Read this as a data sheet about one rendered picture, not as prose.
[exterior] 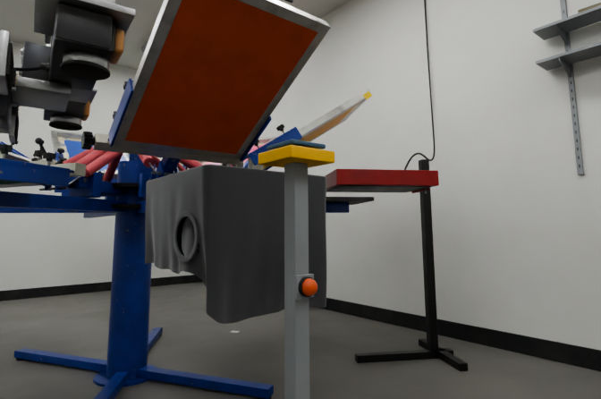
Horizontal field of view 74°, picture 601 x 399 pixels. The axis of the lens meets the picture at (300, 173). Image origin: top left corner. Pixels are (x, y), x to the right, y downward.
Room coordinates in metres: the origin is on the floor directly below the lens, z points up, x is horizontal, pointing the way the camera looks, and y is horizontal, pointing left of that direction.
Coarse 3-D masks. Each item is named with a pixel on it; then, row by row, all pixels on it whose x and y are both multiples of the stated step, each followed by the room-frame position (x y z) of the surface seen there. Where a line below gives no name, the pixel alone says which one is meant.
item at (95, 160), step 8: (88, 152) 2.13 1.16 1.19; (96, 152) 2.04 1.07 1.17; (104, 152) 2.08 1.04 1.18; (112, 152) 1.98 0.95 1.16; (120, 152) 2.02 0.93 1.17; (72, 160) 2.12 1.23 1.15; (80, 160) 1.97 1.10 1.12; (88, 160) 1.99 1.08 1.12; (96, 160) 1.91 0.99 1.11; (104, 160) 1.93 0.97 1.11; (112, 160) 1.99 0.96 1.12; (144, 160) 1.89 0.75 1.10; (152, 160) 1.90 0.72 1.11; (160, 160) 2.50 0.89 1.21; (184, 160) 2.21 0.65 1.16; (192, 160) 2.22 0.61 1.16; (88, 168) 1.86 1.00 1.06; (96, 168) 1.89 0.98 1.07; (112, 168) 2.42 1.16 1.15; (152, 168) 1.86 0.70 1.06; (80, 176) 1.84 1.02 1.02; (88, 176) 1.88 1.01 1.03; (104, 176) 2.49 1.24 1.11; (112, 176) 2.49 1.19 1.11
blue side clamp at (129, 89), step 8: (128, 80) 1.39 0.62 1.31; (128, 88) 1.38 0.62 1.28; (128, 96) 1.38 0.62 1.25; (120, 104) 1.46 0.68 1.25; (128, 104) 1.40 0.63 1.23; (120, 112) 1.45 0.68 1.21; (120, 120) 1.45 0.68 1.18; (112, 128) 1.53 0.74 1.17; (112, 136) 1.53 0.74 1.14; (112, 144) 1.55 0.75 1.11
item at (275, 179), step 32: (224, 192) 1.09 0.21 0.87; (256, 192) 1.16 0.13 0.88; (320, 192) 1.31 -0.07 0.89; (224, 224) 1.10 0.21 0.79; (256, 224) 1.16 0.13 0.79; (320, 224) 1.32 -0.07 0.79; (224, 256) 1.10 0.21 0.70; (256, 256) 1.16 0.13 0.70; (320, 256) 1.32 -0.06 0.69; (224, 288) 1.11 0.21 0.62; (256, 288) 1.17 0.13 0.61; (320, 288) 1.32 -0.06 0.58; (224, 320) 1.11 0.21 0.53
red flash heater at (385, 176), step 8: (328, 176) 2.39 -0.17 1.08; (336, 176) 2.20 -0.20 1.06; (344, 176) 2.21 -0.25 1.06; (352, 176) 2.21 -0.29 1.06; (360, 176) 2.22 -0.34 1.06; (368, 176) 2.23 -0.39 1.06; (376, 176) 2.24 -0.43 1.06; (384, 176) 2.24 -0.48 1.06; (392, 176) 2.25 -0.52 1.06; (400, 176) 2.26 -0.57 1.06; (408, 176) 2.27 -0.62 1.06; (416, 176) 2.27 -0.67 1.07; (424, 176) 2.28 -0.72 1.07; (432, 176) 2.29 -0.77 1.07; (328, 184) 2.40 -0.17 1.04; (336, 184) 2.21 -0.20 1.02; (344, 184) 2.21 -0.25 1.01; (352, 184) 2.22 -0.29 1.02; (360, 184) 2.22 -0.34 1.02; (368, 184) 2.23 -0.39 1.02; (376, 184) 2.24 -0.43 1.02; (384, 184) 2.24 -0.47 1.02; (392, 184) 2.25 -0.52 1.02; (400, 184) 2.26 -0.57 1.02; (408, 184) 2.27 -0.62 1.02; (416, 184) 2.27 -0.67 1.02; (424, 184) 2.28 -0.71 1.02; (432, 184) 2.29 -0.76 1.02
